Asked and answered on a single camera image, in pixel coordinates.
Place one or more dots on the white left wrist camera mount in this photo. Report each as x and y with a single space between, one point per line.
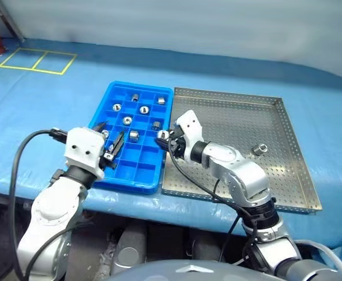
83 146

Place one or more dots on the dark nut top compartment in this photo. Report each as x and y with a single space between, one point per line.
134 97

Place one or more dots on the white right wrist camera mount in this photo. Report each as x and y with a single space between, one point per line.
190 124

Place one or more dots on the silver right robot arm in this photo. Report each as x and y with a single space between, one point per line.
241 172

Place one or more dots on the blue compartment tray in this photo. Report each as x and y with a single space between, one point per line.
141 158

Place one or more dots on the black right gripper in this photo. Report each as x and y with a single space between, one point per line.
178 146

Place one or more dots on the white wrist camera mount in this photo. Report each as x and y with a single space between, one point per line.
190 124
83 146

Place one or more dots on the metal nut top-right compartment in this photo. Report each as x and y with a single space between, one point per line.
161 101

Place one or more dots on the metal nut left compartment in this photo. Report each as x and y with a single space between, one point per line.
116 107

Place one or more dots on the grey robot torso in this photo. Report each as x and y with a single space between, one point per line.
188 273

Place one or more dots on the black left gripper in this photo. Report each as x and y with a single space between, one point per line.
112 163

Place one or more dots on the metal nut middle compartment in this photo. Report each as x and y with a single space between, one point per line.
127 120

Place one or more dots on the grey metal frame bar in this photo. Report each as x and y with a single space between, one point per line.
10 20

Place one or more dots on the blue plastic table cover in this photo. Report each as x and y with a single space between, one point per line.
42 102

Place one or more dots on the metal nut front tray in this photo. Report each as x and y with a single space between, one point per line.
162 134

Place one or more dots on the metal nut tray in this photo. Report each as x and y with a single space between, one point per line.
162 134
156 125

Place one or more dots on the dark rounded cylinder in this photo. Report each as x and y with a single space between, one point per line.
130 246
201 243

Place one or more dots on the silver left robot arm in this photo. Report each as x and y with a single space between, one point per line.
56 205

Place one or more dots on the perforated metal tray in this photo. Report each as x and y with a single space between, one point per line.
232 117

